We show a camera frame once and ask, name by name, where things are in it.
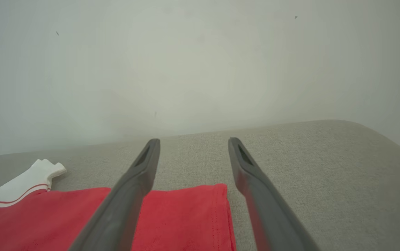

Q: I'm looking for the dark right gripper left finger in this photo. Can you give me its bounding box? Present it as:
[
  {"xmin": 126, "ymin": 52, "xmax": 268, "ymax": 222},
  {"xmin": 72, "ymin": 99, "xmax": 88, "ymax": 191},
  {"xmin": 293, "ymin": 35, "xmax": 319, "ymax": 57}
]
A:
[{"xmin": 68, "ymin": 138, "xmax": 161, "ymax": 251}]

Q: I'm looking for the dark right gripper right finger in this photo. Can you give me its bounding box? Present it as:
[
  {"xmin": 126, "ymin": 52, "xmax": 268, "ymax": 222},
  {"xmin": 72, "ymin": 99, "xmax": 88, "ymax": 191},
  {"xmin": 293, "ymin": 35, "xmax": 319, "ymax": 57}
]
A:
[{"xmin": 228, "ymin": 137, "xmax": 321, "ymax": 251}]

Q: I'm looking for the red white jersey shirt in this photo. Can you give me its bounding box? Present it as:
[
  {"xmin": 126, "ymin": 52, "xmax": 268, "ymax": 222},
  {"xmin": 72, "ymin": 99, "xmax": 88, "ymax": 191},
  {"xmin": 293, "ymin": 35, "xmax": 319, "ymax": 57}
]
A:
[{"xmin": 0, "ymin": 159, "xmax": 237, "ymax": 251}]

